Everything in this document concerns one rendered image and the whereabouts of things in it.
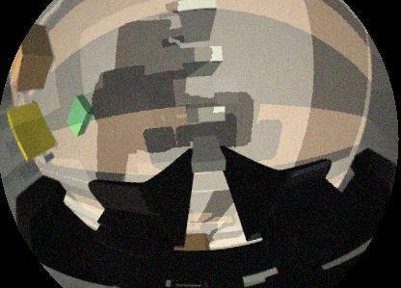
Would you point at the light green rectangular block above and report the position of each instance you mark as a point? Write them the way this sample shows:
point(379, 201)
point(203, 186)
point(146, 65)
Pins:
point(80, 115)

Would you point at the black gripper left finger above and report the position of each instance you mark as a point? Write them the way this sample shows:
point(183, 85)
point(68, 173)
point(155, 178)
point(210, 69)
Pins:
point(166, 196)

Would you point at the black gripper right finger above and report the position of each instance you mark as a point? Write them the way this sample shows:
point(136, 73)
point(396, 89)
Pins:
point(257, 190)

